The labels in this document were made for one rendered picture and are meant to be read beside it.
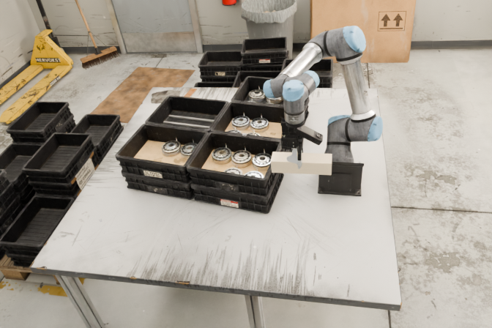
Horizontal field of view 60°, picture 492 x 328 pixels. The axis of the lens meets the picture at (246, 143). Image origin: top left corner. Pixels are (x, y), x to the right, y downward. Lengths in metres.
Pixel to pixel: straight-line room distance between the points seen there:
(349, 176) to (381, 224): 0.25
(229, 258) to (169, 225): 0.37
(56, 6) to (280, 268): 4.75
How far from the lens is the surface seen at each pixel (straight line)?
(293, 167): 1.72
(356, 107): 1.99
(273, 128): 2.37
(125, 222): 2.20
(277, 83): 1.67
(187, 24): 5.24
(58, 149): 3.28
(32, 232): 3.06
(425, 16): 5.05
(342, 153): 2.06
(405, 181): 3.33
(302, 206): 2.09
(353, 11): 4.74
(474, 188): 3.40
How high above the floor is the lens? 2.20
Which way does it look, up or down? 37 degrees down
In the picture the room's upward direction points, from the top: 7 degrees counter-clockwise
